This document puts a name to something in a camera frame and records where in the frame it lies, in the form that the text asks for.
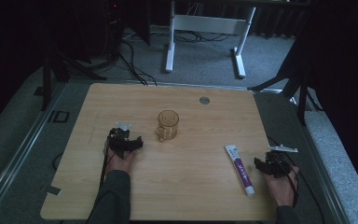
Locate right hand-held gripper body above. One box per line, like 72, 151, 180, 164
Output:
262, 144, 299, 179

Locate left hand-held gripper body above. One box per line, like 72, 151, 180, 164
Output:
106, 121, 135, 160

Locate white purple toothpaste tube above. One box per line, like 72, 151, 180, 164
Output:
224, 144, 256, 198

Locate person's left hand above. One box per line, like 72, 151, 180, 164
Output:
103, 139, 138, 175

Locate person's right hand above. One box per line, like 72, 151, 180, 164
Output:
263, 165, 300, 208

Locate black tripod stand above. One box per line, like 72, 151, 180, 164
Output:
247, 62, 324, 127
33, 46, 107, 112

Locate grey tape strip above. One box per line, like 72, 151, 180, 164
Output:
40, 184, 62, 197

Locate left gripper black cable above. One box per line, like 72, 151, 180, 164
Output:
98, 147, 113, 189

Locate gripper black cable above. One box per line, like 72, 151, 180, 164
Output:
98, 147, 113, 189
268, 136, 326, 224

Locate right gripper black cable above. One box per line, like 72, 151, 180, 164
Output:
268, 136, 326, 224

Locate black floor cables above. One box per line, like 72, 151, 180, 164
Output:
117, 29, 232, 87

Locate metal floor rail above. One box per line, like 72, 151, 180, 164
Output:
0, 81, 68, 216

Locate white desk frame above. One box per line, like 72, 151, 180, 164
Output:
164, 0, 257, 79

